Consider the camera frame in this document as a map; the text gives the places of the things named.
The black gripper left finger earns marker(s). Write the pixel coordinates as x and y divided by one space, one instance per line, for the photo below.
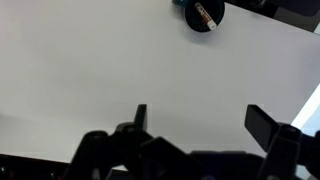
140 116

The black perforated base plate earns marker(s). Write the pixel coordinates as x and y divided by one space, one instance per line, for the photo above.
253 3

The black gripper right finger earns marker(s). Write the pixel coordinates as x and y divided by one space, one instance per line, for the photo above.
261 126

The dark blue enamel cup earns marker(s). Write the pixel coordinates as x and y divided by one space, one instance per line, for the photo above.
200 23

